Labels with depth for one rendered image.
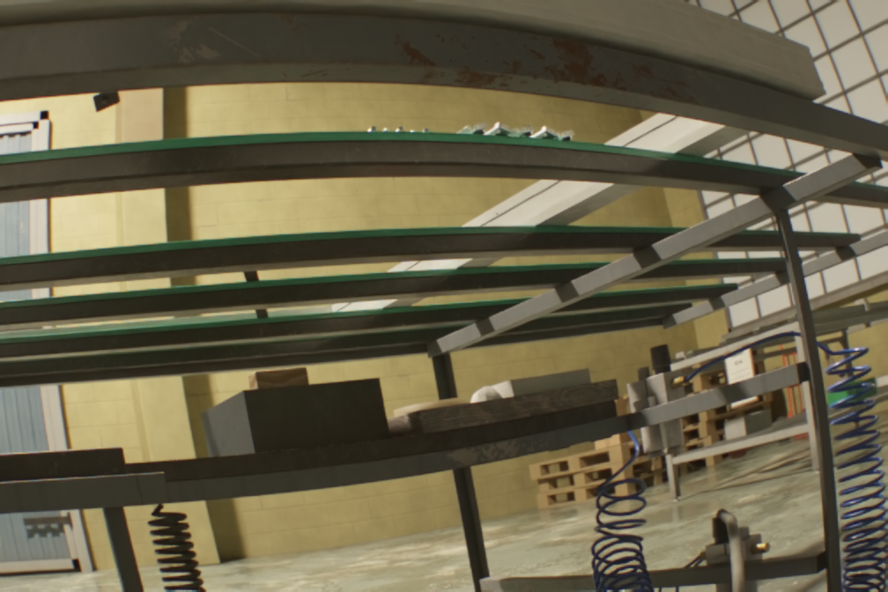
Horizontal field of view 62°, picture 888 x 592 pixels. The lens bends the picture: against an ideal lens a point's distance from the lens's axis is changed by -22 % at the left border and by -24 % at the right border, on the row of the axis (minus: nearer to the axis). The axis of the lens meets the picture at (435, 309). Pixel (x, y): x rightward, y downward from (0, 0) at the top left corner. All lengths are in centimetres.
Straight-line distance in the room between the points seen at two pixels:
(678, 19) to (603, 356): 851
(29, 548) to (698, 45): 655
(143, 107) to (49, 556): 390
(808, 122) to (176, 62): 72
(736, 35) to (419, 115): 808
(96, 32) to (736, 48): 66
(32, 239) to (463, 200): 433
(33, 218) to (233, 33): 678
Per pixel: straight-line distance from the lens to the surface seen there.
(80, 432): 711
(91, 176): 82
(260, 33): 62
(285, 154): 87
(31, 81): 58
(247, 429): 138
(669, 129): 123
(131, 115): 751
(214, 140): 86
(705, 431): 824
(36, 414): 703
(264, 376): 143
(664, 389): 163
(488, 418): 147
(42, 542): 699
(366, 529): 774
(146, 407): 682
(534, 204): 147
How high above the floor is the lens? 53
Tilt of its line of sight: 10 degrees up
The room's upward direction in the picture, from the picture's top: 10 degrees counter-clockwise
